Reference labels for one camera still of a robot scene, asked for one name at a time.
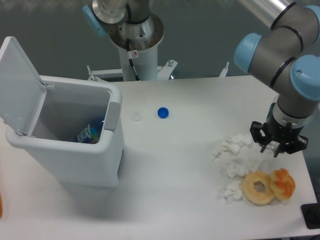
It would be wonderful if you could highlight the black cable on pedestal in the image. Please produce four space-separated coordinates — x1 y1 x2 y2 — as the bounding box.
126 38 141 81

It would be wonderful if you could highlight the crumpled white tissue lower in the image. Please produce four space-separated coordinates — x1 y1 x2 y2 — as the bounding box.
223 180 243 205

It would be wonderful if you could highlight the white metal table frame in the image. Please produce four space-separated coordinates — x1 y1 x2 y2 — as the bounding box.
86 59 231 82

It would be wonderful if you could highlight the crumpled white tissue middle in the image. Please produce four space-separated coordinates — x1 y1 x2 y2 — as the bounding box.
218 149 264 179

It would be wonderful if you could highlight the crumpled white tissue upper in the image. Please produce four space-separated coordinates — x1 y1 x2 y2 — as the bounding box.
212 133 253 160

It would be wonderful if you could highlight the white bottle cap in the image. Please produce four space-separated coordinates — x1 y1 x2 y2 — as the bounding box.
132 112 142 122

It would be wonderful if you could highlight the black device at edge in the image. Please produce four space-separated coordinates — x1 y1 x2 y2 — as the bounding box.
300 203 320 230

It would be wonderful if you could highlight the orange glazed twisted donut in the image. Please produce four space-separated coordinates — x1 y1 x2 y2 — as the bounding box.
269 168 296 201

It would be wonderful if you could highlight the white trash can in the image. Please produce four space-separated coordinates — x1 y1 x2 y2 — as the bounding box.
5 76 124 188

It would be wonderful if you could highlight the white trash can lid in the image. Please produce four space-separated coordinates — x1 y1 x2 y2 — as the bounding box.
0 36 56 139

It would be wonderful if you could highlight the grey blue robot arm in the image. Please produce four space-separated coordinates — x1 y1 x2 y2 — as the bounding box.
233 0 320 156

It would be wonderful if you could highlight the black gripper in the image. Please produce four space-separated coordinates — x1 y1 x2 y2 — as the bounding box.
250 116 308 158

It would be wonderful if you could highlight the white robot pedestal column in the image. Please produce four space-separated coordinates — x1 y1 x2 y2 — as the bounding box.
118 46 158 82

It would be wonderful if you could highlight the plain ring donut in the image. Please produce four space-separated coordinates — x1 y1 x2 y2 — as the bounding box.
241 171 275 205

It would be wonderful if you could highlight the silver robot base joint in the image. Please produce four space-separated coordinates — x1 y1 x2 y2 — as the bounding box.
82 0 164 51

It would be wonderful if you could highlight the crumpled white tissue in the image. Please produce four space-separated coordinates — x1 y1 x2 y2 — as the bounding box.
218 149 264 179
223 180 243 205
212 133 253 160

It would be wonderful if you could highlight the orange object at edge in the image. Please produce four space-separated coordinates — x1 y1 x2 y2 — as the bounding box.
0 194 3 218

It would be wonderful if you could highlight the blue bottle cap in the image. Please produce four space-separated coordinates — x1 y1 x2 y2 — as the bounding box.
157 107 170 119

